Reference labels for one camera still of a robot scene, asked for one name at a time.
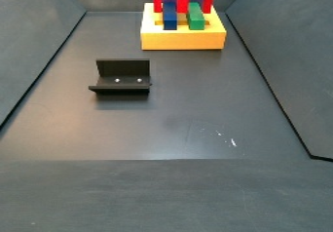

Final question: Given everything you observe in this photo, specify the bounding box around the blue rectangular block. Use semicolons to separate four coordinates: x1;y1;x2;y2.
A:
163;2;178;30

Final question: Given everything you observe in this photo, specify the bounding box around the yellow wooden board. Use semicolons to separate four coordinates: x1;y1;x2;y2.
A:
140;3;227;51

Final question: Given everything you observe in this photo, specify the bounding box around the black angle bracket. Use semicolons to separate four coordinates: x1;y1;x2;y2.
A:
89;58;151;95

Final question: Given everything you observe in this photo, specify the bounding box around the green rectangular block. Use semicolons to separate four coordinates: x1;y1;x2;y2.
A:
187;2;206;30

